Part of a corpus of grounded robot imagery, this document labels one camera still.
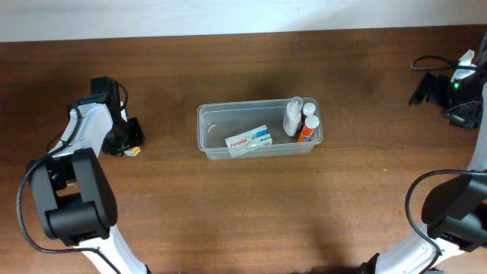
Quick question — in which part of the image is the small gold-lidded balm jar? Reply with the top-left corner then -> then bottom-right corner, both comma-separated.
124,146 -> 141,157

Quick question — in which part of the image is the orange tube white cap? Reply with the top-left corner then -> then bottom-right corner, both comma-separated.
298,115 -> 320,143

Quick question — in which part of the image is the dark bottle white cap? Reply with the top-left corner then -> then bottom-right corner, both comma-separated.
302,102 -> 316,116

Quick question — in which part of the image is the white Panadol box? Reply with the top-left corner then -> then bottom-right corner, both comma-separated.
225,126 -> 272,158

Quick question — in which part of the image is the white spray bottle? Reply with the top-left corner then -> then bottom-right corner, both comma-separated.
283,97 -> 303,137

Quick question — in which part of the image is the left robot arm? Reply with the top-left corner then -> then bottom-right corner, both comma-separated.
16,76 -> 150,273

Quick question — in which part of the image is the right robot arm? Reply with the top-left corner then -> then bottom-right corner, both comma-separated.
357,41 -> 486,274

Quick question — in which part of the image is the clear plastic container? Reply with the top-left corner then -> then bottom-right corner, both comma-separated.
197,98 -> 323,160

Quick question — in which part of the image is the right black cable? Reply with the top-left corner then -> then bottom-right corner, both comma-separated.
404,55 -> 487,274

